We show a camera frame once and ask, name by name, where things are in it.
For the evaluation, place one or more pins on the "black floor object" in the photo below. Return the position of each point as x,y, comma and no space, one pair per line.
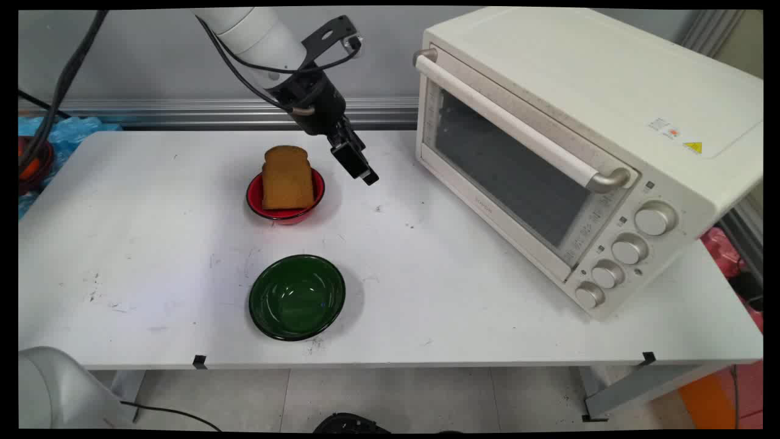
350,424

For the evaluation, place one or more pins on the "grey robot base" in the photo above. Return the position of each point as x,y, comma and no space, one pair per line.
55,390

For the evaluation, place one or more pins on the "grey table leg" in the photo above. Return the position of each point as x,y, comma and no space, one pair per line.
128,390
646,387

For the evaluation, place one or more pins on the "blue plastic bag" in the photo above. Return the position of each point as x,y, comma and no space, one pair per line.
73,129

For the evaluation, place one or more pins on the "cream toaster oven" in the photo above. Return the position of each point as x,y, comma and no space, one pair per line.
597,79

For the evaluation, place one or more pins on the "oven warning sticker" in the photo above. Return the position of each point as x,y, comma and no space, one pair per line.
673,133

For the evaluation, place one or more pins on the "black tape marker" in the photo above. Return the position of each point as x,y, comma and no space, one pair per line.
199,361
649,358

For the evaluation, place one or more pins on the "aluminium wall rail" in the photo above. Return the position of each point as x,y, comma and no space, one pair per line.
183,113

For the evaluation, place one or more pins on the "green bowl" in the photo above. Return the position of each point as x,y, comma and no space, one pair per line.
297,297

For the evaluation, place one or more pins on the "brown bread slice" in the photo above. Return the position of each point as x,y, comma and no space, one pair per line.
286,177

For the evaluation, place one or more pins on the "large silver oven knob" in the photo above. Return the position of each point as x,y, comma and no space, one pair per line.
655,218

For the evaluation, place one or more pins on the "orange fruit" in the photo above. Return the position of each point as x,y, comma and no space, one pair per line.
29,171

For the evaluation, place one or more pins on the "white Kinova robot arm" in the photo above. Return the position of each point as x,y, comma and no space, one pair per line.
256,30

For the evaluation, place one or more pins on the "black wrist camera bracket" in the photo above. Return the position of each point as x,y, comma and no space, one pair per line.
326,33

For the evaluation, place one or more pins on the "orange floor object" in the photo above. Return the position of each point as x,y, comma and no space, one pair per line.
713,399

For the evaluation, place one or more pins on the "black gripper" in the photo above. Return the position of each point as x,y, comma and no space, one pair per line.
317,103

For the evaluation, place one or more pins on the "red bowl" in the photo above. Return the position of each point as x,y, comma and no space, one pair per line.
256,201

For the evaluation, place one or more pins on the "dark bowl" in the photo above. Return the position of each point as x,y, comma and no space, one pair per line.
44,167

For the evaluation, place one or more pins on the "aluminium frame post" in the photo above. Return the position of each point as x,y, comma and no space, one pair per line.
710,30

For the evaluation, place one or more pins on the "red plastic bag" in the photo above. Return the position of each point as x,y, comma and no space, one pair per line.
722,253

